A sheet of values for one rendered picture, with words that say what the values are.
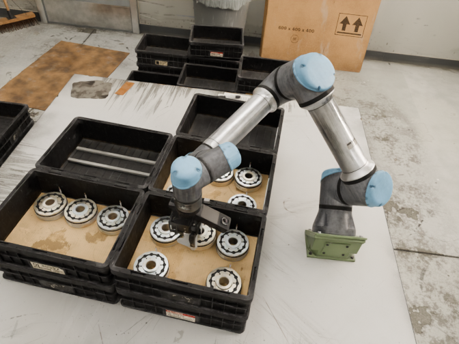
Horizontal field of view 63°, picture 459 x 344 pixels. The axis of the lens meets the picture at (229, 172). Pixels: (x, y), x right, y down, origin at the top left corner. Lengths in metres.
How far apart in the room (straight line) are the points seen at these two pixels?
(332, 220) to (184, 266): 0.52
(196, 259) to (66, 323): 0.43
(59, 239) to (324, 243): 0.87
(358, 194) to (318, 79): 0.39
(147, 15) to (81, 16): 0.71
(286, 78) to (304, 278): 0.68
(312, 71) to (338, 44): 2.90
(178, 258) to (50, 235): 0.42
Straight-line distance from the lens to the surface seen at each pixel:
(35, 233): 1.35
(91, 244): 1.27
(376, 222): 1.61
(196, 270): 1.18
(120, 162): 1.50
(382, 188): 1.26
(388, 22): 4.30
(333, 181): 1.34
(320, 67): 1.13
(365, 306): 1.38
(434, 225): 2.77
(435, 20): 4.42
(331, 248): 1.38
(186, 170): 0.89
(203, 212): 1.04
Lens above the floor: 1.85
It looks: 45 degrees down
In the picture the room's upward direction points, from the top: 6 degrees clockwise
